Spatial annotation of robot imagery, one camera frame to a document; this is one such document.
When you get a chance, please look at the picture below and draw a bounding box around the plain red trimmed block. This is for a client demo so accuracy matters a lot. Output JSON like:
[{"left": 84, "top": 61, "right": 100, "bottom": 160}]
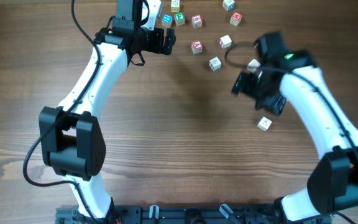
[{"left": 209, "top": 57, "right": 222, "bottom": 71}]

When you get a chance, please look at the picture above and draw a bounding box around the green edged plain block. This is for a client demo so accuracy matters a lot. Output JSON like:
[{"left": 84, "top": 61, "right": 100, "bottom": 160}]
[{"left": 257, "top": 116, "right": 272, "bottom": 131}]

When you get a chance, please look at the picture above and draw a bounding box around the red edged plain block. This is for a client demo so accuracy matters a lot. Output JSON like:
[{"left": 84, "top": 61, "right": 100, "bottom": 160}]
[{"left": 219, "top": 35, "right": 232, "bottom": 49}]

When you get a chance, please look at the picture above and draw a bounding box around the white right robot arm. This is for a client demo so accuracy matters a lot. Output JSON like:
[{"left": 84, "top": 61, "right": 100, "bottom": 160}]
[{"left": 232, "top": 32, "right": 358, "bottom": 223}]

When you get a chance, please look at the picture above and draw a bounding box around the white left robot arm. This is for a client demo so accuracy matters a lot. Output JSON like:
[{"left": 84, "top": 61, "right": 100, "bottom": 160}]
[{"left": 36, "top": 1, "right": 176, "bottom": 223}]

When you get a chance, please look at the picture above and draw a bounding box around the blue letter block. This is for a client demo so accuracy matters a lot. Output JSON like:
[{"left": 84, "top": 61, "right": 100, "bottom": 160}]
[{"left": 161, "top": 14, "right": 173, "bottom": 28}]

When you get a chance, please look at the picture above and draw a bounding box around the green F letter block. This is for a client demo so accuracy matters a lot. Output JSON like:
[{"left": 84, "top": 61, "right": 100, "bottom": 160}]
[{"left": 174, "top": 12, "right": 185, "bottom": 26}]

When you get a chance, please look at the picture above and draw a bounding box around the plain B letter block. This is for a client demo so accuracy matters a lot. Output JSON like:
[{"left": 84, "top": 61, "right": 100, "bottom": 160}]
[{"left": 247, "top": 59, "right": 260, "bottom": 73}]

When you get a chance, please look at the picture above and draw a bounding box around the red A letter block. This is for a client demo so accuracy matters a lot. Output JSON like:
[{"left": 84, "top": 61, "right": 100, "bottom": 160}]
[{"left": 191, "top": 40, "right": 203, "bottom": 54}]

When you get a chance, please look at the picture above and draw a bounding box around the red 6 number block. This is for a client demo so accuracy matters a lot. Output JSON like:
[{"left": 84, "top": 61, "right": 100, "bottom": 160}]
[{"left": 191, "top": 14, "right": 203, "bottom": 29}]

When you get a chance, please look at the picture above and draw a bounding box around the yellow letter block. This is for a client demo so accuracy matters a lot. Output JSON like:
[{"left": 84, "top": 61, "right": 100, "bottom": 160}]
[{"left": 170, "top": 0, "right": 180, "bottom": 12}]

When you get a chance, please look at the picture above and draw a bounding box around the red M letter block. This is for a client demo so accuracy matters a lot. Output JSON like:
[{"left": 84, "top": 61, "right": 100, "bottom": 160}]
[{"left": 230, "top": 11, "right": 243, "bottom": 26}]

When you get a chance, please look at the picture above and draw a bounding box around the blue white corner block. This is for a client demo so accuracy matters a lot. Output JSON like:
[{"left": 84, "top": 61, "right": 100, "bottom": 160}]
[{"left": 223, "top": 0, "right": 235, "bottom": 11}]

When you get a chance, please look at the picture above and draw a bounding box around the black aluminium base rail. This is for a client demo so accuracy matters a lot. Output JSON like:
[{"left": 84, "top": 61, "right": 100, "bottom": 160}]
[{"left": 54, "top": 202, "right": 333, "bottom": 224}]

